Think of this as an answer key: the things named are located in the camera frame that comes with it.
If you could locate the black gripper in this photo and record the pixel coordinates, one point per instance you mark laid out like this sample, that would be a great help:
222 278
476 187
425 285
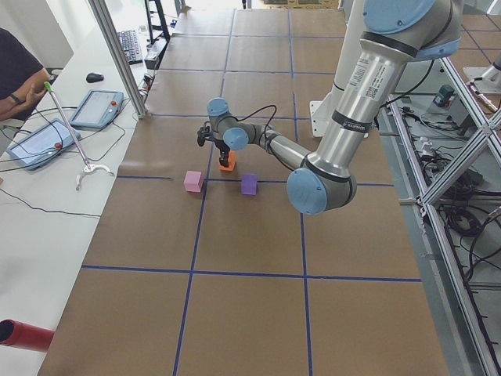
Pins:
220 146

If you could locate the orange foam cube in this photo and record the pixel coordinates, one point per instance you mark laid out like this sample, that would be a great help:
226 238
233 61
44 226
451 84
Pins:
232 162

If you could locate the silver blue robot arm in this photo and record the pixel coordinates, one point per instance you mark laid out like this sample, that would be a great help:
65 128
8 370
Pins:
387 35

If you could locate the pink foam cube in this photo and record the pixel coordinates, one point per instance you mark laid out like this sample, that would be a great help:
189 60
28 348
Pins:
193 181

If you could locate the purple foam cube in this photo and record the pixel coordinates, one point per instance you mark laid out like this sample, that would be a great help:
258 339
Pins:
249 184

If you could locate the metal reacher grabber stick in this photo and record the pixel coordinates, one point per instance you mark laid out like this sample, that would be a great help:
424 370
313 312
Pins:
89 167

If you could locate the far blue teach pendant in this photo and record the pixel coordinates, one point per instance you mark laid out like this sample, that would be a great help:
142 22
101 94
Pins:
97 109

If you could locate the blue teach pendant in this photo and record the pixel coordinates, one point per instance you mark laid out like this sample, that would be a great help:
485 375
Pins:
41 146
97 109

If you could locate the black keyboard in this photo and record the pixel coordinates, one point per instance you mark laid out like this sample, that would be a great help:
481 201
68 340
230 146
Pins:
130 45

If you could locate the black computer mouse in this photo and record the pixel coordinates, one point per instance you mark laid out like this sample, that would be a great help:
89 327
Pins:
94 77

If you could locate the near blue teach pendant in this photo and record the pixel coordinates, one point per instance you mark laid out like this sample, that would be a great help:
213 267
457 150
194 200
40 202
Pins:
41 146

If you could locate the person in black shirt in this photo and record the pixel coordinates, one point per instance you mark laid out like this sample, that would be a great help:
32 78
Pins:
23 79

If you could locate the green power adapter box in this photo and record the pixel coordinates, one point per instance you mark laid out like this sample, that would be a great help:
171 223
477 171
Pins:
443 95

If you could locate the red cylinder tube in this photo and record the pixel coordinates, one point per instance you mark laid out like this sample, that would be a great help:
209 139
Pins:
25 336

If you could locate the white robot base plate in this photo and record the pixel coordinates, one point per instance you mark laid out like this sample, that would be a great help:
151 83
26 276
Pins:
319 118

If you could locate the aluminium frame post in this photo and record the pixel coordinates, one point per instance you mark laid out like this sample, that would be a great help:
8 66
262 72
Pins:
106 25

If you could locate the aluminium truss frame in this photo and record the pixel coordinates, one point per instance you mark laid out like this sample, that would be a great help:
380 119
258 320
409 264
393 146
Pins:
451 159

